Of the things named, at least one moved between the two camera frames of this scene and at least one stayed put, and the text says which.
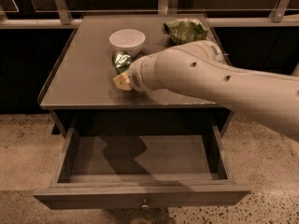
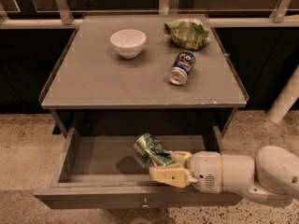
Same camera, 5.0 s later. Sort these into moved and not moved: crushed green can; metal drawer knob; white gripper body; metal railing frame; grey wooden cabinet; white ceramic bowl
Moved: crushed green can; white gripper body
Not moved: metal railing frame; metal drawer knob; white ceramic bowl; grey wooden cabinet
